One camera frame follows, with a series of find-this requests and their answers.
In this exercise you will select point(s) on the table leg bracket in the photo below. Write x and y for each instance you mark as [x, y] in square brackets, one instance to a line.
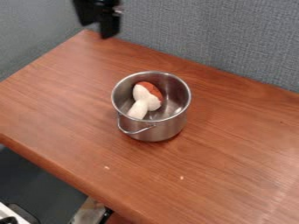
[93, 213]

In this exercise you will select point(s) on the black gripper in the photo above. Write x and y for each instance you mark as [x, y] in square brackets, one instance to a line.
[109, 9]

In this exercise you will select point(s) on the white and black floor object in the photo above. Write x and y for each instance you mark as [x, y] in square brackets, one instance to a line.
[13, 214]

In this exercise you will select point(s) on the white toy mushroom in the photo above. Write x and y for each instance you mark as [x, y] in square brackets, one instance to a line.
[149, 99]

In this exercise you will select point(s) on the stainless steel pot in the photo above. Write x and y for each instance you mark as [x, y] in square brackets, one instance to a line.
[161, 124]

